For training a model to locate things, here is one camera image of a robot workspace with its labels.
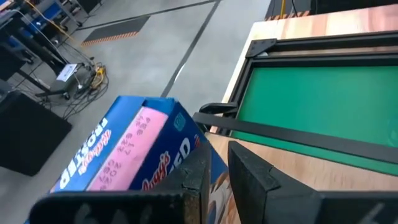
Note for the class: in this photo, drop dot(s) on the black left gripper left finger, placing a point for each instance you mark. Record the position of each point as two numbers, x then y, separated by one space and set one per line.
196 186

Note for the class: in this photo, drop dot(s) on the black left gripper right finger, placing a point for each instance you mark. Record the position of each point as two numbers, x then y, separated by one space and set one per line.
261 193

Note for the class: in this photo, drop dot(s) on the blue Frosted Flakes cereal box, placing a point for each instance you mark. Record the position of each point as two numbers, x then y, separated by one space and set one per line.
180 130

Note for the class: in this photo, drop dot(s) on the green table mat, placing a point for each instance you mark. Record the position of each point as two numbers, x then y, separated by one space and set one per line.
311 99

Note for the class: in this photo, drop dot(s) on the yellow power plug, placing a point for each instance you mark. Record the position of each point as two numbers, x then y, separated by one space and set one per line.
100 73

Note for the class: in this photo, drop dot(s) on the white paper label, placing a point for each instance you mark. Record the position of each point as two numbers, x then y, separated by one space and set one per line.
66 72

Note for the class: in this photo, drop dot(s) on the black floor mat striped edge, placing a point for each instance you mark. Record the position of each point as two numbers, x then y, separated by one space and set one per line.
287 15
118 29

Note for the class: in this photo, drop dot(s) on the workbench with blue bins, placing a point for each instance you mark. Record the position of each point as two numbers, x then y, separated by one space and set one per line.
43 14

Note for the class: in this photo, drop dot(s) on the wooden shelf with black frame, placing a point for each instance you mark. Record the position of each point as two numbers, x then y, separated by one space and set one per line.
311 143

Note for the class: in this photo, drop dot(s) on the black metal rig frame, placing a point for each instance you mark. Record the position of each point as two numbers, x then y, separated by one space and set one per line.
326 60

